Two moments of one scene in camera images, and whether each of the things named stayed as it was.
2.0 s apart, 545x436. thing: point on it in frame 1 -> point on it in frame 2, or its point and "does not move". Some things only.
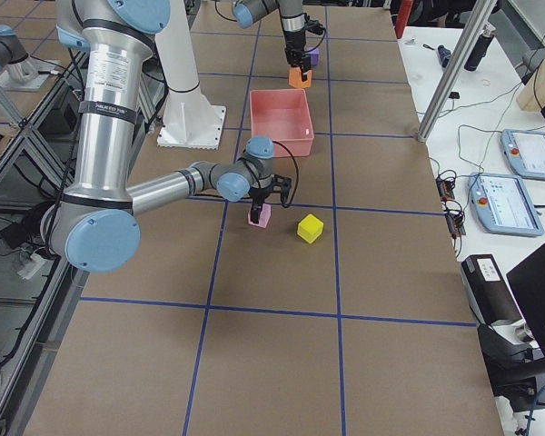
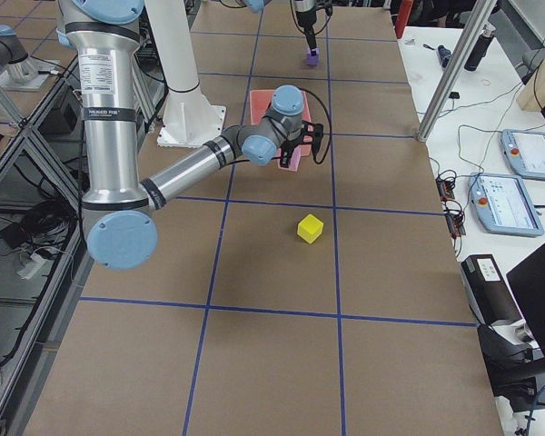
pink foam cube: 264,217 -> 294,162
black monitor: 537,285 does not move
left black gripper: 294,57 -> 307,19
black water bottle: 480,50 does not move
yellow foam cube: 310,228 does not move
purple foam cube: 314,56 does not move
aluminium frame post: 456,66 does not move
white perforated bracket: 190,120 does not move
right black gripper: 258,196 -> 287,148
